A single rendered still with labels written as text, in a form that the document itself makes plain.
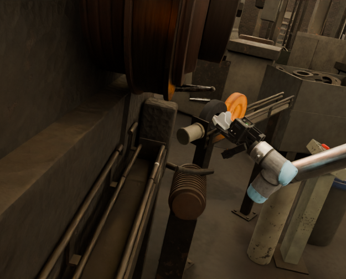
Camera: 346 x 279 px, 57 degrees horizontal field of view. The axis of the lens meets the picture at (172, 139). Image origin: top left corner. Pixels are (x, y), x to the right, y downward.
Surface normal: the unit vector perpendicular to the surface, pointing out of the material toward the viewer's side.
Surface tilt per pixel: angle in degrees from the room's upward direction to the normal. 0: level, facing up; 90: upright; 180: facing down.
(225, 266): 0
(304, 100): 90
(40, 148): 0
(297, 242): 90
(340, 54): 90
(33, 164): 0
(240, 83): 90
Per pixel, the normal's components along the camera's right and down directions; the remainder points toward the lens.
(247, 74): -0.34, 0.29
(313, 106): 0.15, 0.40
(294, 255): -0.11, 0.36
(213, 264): 0.18, -0.91
